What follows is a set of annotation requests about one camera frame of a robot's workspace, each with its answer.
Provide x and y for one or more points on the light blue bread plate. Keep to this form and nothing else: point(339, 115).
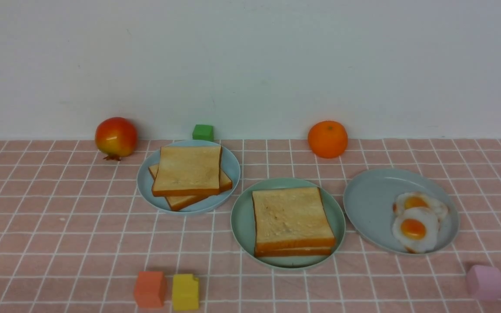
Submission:
point(229, 165)

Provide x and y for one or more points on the green cube block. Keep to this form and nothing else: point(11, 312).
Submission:
point(203, 132)

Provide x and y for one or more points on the green centre plate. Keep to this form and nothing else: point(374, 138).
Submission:
point(244, 228)

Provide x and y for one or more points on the orange fruit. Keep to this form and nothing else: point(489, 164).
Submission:
point(328, 139)

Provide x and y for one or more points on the grey egg plate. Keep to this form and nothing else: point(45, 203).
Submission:
point(369, 199)

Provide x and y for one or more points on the red yellow pomegranate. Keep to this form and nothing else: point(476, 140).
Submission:
point(116, 137)

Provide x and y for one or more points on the yellow cube block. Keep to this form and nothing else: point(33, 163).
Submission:
point(185, 292)

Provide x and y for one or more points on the orange cube block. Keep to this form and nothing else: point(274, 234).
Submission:
point(150, 289)

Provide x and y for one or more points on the back fried egg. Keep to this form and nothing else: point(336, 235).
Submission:
point(410, 200)

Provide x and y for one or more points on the fried egg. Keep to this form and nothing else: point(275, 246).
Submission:
point(416, 229)
point(410, 200)

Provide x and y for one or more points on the front fried egg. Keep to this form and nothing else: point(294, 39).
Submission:
point(416, 229)

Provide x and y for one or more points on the pink checked tablecloth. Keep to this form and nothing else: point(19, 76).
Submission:
point(74, 232)

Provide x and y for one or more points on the pink cube block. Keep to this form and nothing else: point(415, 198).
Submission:
point(484, 282)

